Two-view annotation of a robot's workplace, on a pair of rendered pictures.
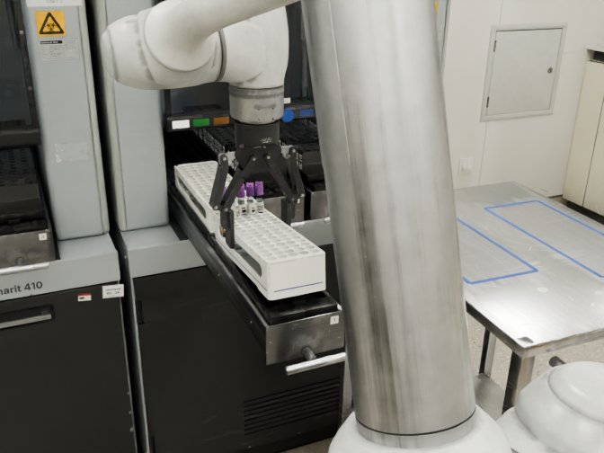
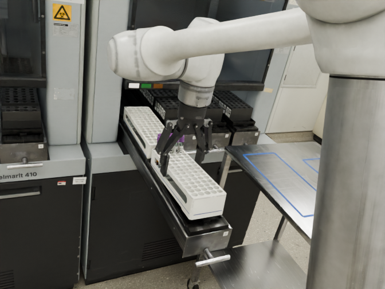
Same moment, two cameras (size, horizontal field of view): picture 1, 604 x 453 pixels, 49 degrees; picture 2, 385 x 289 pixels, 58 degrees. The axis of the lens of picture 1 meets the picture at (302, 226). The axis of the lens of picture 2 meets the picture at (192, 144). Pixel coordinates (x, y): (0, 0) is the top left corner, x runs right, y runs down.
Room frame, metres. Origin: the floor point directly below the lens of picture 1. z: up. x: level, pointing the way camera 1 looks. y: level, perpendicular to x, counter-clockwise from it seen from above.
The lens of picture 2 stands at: (0.23, 0.17, 1.40)
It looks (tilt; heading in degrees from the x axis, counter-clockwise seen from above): 28 degrees down; 353
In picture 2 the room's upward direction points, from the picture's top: 12 degrees clockwise
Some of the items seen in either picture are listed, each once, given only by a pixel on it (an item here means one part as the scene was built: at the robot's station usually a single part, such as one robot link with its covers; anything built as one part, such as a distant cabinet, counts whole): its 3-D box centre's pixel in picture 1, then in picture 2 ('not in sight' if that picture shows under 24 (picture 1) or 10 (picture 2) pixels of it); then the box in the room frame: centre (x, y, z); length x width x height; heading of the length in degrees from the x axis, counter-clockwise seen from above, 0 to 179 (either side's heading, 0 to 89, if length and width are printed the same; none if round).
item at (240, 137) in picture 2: not in sight; (211, 106); (1.84, -0.09, 0.78); 0.73 x 0.14 x 0.09; 24
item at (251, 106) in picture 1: (256, 102); (195, 92); (1.09, 0.08, 1.10); 0.09 x 0.09 x 0.06
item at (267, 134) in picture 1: (257, 145); (190, 117); (1.09, 0.08, 1.03); 0.08 x 0.07 x 0.09; 114
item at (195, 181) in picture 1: (213, 196); (148, 131); (1.35, 0.19, 0.83); 0.30 x 0.10 x 0.06; 24
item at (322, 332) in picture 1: (240, 251); (163, 171); (1.19, 0.12, 0.78); 0.73 x 0.14 x 0.09; 24
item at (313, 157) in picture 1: (322, 161); (209, 114); (1.56, -0.05, 0.85); 0.12 x 0.02 x 0.06; 113
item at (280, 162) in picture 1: (263, 168); (176, 114); (1.50, 0.09, 0.85); 0.12 x 0.02 x 0.06; 115
